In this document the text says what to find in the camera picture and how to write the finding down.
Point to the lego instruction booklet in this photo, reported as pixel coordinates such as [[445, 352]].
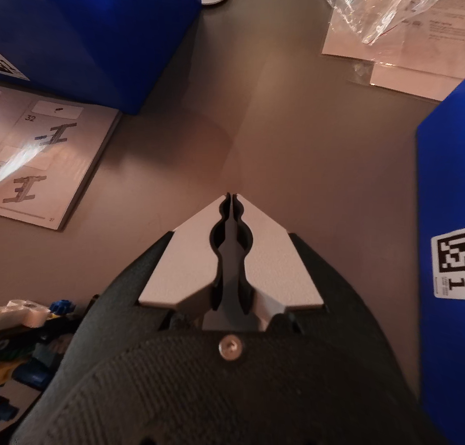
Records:
[[43, 161]]

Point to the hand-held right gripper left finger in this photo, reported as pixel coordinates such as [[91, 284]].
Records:
[[185, 267]]

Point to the white paper sheets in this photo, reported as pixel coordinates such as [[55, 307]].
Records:
[[410, 63]]

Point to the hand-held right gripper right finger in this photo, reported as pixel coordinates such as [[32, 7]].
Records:
[[279, 267]]

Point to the blue storage bin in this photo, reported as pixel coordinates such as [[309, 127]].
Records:
[[101, 34], [443, 183]]

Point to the clear plastic bag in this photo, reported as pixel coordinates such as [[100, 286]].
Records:
[[385, 5]]

